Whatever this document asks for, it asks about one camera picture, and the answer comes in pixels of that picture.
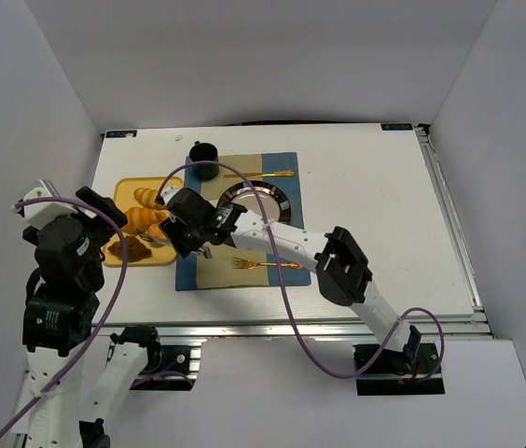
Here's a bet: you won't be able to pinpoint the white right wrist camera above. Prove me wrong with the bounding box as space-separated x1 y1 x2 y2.
156 186 184 207

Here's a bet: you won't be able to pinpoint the blue label sticker right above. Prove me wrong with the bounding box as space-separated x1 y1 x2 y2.
381 123 414 132

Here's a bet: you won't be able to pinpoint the gold fork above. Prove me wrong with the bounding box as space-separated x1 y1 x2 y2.
231 257 304 270

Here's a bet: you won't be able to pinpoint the small round bread bun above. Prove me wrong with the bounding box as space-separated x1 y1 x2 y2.
146 224 168 244

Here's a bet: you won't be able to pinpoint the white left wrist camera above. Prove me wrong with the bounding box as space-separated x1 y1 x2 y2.
11 179 76 229

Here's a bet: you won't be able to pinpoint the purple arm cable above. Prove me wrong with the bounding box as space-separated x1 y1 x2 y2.
0 198 130 448
156 161 446 380

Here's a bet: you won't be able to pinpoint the silver metal tongs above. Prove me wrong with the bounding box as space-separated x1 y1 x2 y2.
136 229 213 259

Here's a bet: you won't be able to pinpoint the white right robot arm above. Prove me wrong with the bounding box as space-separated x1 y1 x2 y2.
156 187 421 374

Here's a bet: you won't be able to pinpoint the blue beige checkered placemat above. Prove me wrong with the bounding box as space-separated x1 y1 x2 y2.
175 152 314 291

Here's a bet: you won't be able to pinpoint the gold butter knife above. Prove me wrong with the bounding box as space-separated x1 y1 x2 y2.
224 170 295 178

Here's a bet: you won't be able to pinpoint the golden croissant bread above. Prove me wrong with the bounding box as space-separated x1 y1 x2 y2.
122 207 169 234

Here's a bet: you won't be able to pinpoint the dark rimmed ceramic plate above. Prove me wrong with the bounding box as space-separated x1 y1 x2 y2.
217 180 292 224

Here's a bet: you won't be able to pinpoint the yellow plastic tray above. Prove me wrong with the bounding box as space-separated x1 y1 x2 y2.
114 177 177 266

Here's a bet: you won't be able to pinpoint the blue label sticker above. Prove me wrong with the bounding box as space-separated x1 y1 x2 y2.
104 130 137 139
381 123 414 132

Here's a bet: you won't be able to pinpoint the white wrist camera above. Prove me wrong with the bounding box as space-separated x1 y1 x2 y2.
156 186 184 207
11 179 76 229

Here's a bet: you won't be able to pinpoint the dark green mug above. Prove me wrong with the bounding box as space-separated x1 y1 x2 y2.
188 141 219 181

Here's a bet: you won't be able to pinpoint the long striped bread roll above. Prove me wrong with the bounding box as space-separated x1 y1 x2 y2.
133 188 166 210

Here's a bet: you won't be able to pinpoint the blue label sticker left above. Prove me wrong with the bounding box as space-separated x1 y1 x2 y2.
104 130 137 139

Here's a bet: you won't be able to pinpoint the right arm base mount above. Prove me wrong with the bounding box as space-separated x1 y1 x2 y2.
355 343 446 397

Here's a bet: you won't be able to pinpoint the chocolate brown croissant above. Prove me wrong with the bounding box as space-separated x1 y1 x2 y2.
108 235 152 262

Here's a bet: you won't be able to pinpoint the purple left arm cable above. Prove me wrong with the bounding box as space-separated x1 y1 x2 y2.
0 198 130 448

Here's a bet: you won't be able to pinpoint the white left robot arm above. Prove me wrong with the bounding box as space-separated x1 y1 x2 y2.
15 179 162 447

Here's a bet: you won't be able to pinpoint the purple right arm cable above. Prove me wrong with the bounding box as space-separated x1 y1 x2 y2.
156 161 446 380

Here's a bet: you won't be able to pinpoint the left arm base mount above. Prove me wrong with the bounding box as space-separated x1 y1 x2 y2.
107 326 196 391

